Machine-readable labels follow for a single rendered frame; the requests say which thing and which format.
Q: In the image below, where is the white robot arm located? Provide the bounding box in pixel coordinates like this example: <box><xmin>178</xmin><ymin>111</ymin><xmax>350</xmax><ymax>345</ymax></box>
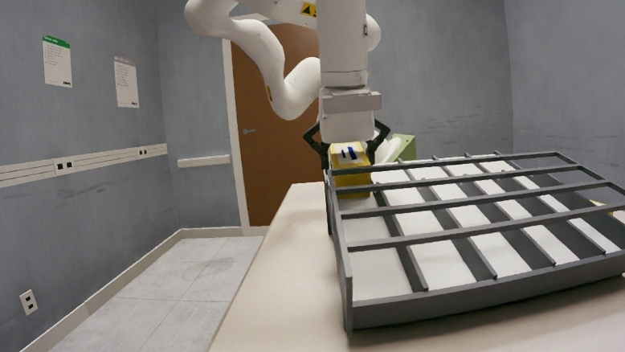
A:
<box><xmin>184</xmin><ymin>0</ymin><xmax>382</xmax><ymax>121</ymax></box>

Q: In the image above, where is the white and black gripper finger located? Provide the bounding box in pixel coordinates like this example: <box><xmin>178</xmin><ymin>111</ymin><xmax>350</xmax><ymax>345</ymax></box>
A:
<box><xmin>366</xmin><ymin>118</ymin><xmax>390</xmax><ymax>165</ymax></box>
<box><xmin>303</xmin><ymin>121</ymin><xmax>331</xmax><ymax>175</ymax></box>

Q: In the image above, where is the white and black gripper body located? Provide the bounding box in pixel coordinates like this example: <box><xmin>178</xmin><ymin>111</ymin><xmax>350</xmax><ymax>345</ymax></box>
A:
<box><xmin>319</xmin><ymin>84</ymin><xmax>375</xmax><ymax>144</ymax></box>

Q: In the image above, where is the dark grey front bar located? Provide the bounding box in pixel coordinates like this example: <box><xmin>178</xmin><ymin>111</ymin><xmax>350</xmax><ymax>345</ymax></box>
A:
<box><xmin>353</xmin><ymin>249</ymin><xmax>625</xmax><ymax>329</ymax></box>

